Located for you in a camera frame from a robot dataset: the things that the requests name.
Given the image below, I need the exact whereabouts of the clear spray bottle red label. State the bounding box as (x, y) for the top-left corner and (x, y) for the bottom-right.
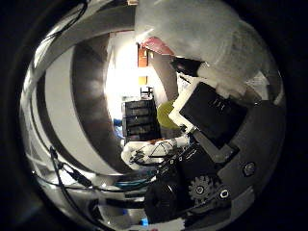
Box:
(134, 0), (273, 99)

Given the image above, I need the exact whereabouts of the green chair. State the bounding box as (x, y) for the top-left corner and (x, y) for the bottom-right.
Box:
(156, 100), (181, 131)

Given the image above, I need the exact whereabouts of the black cable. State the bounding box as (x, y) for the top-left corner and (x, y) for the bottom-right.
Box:
(47, 145), (155, 230)

